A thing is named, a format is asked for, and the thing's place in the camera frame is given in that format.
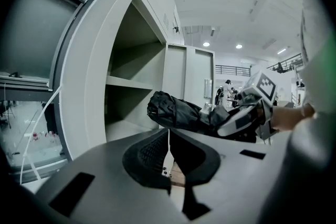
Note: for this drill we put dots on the dark metal railing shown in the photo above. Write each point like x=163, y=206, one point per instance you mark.
x=231, y=66

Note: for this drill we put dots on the person's grey t-shirt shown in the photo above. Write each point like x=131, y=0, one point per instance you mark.
x=315, y=47

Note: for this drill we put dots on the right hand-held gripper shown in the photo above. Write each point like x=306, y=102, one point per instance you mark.
x=265, y=86

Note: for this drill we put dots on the round ceiling light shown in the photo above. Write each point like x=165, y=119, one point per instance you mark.
x=206, y=44
x=239, y=46

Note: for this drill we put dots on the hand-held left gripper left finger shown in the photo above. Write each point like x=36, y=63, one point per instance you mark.
x=105, y=165

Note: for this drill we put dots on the dark framed window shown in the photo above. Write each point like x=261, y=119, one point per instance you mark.
x=34, y=34

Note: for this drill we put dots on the wooden plank platform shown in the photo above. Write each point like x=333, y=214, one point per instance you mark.
x=178, y=175

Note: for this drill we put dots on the person's right forearm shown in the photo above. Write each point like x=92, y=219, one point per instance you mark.
x=288, y=119

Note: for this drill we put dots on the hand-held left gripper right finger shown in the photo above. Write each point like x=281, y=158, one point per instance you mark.
x=236, y=178

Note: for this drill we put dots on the grey metal cabinet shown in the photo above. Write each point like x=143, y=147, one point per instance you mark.
x=86, y=73

